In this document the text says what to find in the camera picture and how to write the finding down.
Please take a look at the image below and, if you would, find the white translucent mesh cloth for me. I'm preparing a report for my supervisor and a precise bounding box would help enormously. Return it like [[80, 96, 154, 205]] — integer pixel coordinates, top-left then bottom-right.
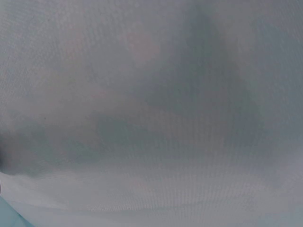
[[0, 0, 303, 227]]

